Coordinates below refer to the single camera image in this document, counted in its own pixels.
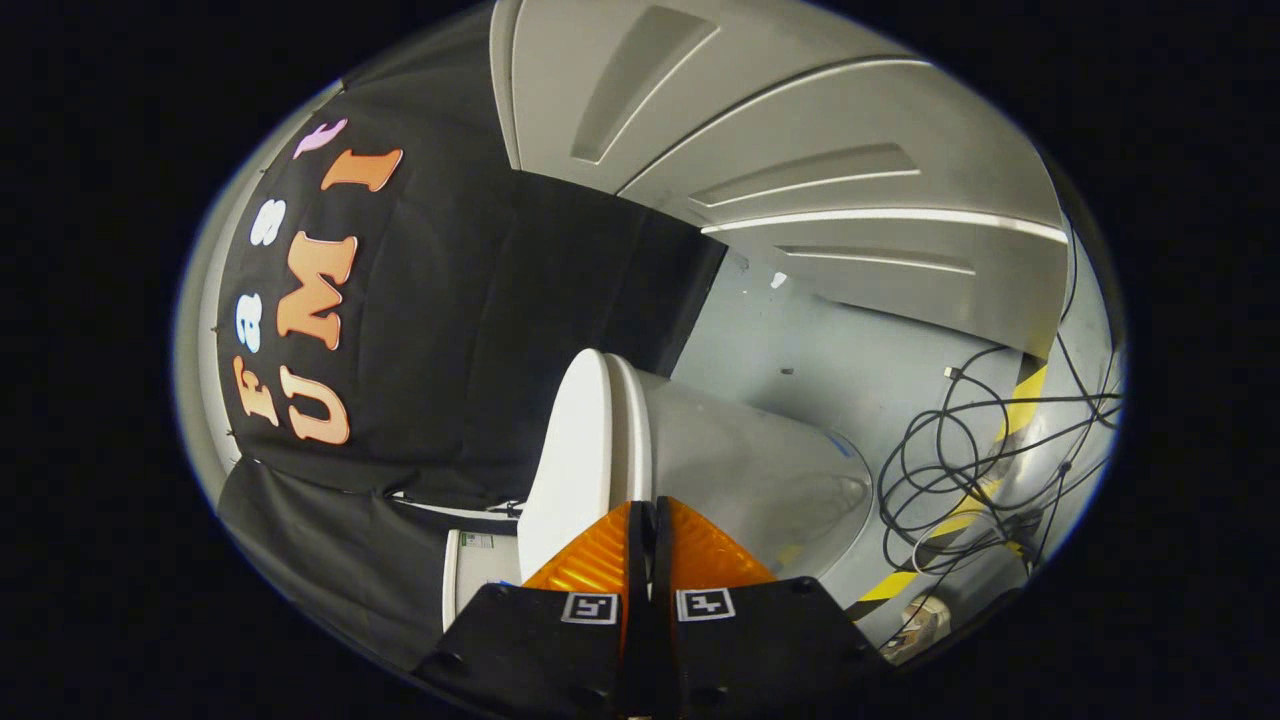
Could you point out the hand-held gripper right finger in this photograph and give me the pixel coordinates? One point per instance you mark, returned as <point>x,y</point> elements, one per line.
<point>760,650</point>

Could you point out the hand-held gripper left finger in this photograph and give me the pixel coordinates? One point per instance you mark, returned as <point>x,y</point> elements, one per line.
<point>540,650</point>

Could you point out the white toilet with tank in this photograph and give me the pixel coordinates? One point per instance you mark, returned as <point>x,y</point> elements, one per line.
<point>740,470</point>

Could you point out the white toilet seat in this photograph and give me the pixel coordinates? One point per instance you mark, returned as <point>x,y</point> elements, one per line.
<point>632,430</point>

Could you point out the light-coloured shoe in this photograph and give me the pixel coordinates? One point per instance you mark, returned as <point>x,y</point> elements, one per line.
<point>915,625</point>

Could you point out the black backdrop cloth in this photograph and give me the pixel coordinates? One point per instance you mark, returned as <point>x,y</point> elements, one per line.
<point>430,330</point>

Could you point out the yellow black floor tape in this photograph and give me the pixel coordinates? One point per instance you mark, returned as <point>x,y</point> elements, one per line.
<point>1030,395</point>

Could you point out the white panelled cabinet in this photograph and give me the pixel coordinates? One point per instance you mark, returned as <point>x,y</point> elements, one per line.
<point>800,120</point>

